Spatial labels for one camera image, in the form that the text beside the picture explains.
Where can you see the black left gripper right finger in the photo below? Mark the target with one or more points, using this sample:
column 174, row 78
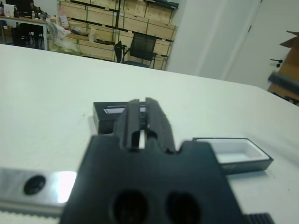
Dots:
column 158, row 126

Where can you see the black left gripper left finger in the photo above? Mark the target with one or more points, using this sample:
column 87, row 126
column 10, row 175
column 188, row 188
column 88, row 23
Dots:
column 127, row 123

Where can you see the black printed box lid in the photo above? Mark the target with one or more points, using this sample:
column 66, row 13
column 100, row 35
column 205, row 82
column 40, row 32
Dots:
column 101, row 112

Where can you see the black smartphone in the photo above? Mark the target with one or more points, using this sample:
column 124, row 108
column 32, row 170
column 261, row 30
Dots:
column 285, row 81

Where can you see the black box with white insert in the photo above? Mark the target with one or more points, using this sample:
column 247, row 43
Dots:
column 247, row 164

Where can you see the white pink desk box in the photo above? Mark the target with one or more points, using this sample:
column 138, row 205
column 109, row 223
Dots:
column 9, row 10

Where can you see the black mesh office chair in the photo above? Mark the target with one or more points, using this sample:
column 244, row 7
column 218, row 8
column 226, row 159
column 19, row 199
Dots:
column 142, row 44

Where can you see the small clear plastic bag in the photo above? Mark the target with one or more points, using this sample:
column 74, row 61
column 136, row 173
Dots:
column 92, row 35

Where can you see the crumpled yellowish plastic bag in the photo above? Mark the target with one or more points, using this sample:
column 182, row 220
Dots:
column 63, row 44

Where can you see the stacked wooden crates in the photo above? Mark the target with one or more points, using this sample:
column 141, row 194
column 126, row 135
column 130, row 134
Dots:
column 100, row 16

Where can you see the pink white package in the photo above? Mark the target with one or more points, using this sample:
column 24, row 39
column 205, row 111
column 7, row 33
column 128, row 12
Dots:
column 64, row 21

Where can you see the long black case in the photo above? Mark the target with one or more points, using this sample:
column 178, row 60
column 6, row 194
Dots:
column 168, row 3

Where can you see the black floor stand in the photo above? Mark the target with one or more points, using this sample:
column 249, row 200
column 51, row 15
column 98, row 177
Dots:
column 289, row 98

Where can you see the black desk chair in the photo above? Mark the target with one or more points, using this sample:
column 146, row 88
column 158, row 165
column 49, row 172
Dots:
column 28, row 29

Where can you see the white door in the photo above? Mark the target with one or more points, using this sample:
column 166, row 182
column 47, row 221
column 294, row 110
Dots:
column 264, row 28

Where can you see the white office desk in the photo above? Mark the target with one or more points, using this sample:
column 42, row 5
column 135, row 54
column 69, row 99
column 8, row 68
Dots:
column 25, row 19

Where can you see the seated person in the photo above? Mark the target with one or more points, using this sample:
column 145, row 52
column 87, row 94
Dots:
column 29, row 7

